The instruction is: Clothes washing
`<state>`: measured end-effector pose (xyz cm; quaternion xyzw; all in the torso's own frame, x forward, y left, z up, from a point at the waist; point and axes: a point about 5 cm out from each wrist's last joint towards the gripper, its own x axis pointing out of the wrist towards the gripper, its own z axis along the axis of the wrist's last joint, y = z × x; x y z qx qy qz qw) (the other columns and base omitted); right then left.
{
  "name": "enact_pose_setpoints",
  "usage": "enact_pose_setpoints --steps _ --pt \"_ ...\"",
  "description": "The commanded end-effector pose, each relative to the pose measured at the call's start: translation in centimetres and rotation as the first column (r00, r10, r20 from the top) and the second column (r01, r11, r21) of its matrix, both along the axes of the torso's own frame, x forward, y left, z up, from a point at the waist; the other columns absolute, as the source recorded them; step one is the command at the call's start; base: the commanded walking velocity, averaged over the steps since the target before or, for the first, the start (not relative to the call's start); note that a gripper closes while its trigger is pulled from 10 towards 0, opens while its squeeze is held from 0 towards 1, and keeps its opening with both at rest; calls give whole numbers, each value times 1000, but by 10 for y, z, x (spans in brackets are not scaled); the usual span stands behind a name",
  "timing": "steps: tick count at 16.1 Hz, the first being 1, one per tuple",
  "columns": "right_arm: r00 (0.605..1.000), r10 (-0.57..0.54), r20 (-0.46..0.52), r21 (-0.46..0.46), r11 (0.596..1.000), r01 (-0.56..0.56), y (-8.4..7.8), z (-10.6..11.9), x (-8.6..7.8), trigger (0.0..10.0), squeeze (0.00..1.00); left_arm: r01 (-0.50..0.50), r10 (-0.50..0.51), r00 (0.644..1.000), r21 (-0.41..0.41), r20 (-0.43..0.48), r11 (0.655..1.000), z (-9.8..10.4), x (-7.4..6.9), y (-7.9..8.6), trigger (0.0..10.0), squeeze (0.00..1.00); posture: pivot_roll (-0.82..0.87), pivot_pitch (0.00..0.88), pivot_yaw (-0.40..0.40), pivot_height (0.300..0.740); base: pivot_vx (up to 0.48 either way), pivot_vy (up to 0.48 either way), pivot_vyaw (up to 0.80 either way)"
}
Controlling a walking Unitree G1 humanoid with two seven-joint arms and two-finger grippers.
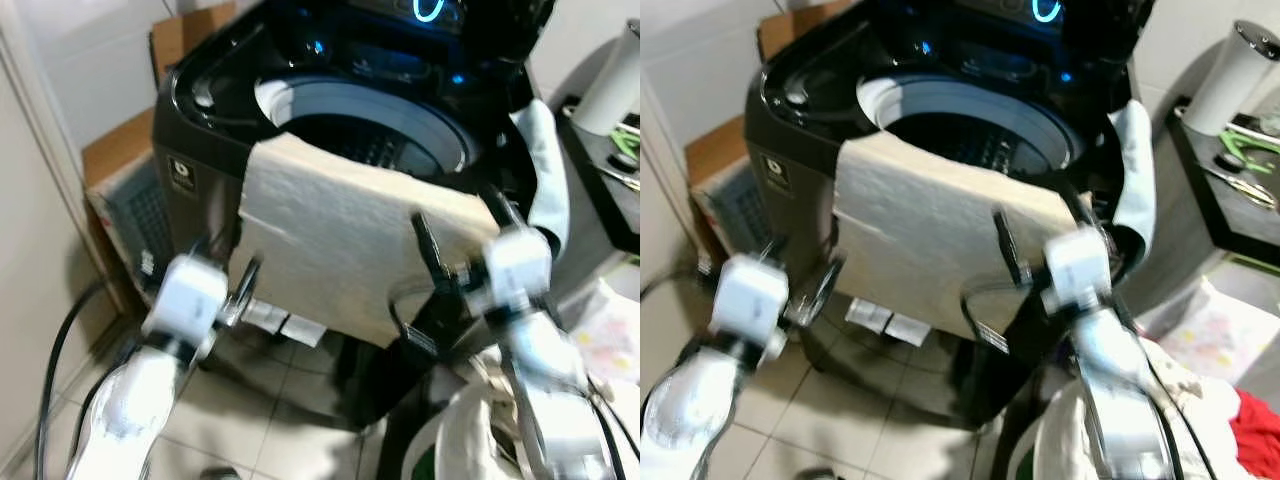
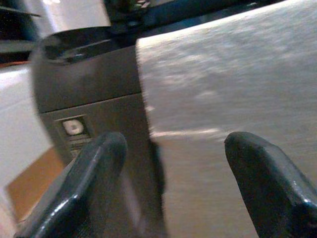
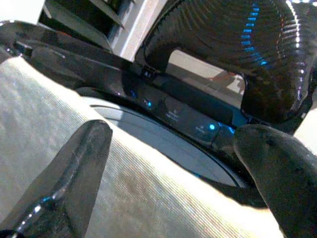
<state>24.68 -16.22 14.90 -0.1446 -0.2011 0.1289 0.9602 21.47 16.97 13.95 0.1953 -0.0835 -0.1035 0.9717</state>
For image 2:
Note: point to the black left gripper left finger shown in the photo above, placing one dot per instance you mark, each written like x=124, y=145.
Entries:
x=91, y=173

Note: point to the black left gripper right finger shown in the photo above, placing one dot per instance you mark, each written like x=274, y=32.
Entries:
x=267, y=186

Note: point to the black top-load washing machine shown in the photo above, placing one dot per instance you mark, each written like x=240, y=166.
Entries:
x=86, y=86

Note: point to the beige cloth sheet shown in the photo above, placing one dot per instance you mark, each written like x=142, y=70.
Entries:
x=223, y=74

